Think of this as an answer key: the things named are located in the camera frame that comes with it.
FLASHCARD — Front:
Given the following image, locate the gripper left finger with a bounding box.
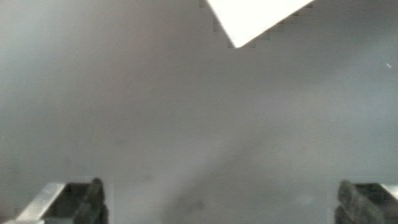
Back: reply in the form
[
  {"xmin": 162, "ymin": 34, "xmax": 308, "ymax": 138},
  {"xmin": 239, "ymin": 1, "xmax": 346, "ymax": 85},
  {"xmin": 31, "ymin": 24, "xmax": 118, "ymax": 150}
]
[{"xmin": 11, "ymin": 178, "xmax": 109, "ymax": 224}]

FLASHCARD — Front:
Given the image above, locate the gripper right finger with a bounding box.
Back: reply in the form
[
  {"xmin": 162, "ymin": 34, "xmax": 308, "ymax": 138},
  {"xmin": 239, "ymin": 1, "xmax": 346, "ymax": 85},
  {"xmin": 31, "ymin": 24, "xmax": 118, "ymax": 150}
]
[{"xmin": 335, "ymin": 180, "xmax": 398, "ymax": 224}]

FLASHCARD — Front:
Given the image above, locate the white fiducial marker plate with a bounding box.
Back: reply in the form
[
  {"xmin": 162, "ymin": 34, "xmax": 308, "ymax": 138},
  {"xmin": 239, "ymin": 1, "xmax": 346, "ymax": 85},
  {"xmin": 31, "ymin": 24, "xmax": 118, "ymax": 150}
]
[{"xmin": 207, "ymin": 0, "xmax": 315, "ymax": 48}]

